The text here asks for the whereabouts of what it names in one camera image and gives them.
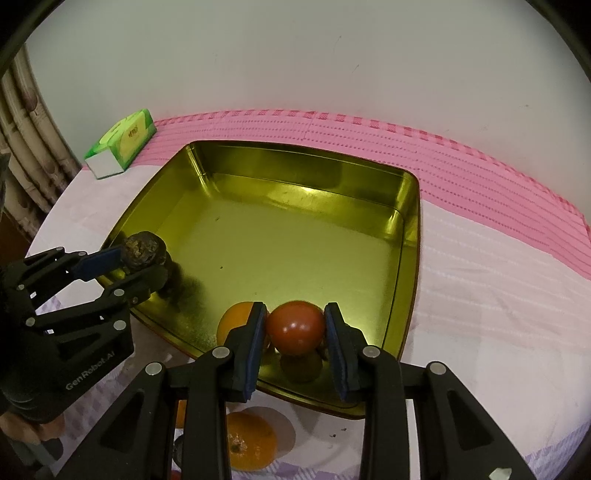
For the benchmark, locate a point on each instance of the person's left hand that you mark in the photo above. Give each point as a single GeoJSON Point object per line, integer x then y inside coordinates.
{"type": "Point", "coordinates": [27, 430]}

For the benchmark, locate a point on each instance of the pink and purple checked tablecloth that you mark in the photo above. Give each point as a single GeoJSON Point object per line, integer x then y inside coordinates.
{"type": "Point", "coordinates": [485, 300]}

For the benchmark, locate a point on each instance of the green tissue box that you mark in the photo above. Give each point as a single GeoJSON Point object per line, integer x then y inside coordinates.
{"type": "Point", "coordinates": [122, 141]}

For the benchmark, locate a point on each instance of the dark brown wrinkled fruit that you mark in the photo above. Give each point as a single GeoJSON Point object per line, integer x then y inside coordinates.
{"type": "Point", "coordinates": [142, 251]}
{"type": "Point", "coordinates": [178, 450]}

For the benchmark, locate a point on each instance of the red tomato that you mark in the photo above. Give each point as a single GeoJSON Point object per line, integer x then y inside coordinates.
{"type": "Point", "coordinates": [295, 327]}
{"type": "Point", "coordinates": [176, 475]}

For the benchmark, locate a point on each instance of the beige patterned curtain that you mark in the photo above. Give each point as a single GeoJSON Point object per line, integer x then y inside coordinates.
{"type": "Point", "coordinates": [32, 138]}

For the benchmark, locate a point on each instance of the orange citrus fruit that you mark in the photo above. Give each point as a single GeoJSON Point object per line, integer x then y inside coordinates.
{"type": "Point", "coordinates": [233, 323]}
{"type": "Point", "coordinates": [254, 438]}
{"type": "Point", "coordinates": [181, 413]}

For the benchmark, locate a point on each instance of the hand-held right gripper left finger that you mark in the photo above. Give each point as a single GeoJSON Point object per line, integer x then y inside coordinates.
{"type": "Point", "coordinates": [256, 350]}

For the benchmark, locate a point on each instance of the dark red metal tin box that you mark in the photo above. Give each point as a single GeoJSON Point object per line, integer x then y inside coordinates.
{"type": "Point", "coordinates": [300, 240]}

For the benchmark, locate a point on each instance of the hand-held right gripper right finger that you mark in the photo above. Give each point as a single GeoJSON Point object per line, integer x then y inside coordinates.
{"type": "Point", "coordinates": [339, 355]}

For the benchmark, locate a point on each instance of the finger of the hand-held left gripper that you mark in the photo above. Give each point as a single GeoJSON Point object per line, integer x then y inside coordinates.
{"type": "Point", "coordinates": [99, 263]}
{"type": "Point", "coordinates": [143, 281]}

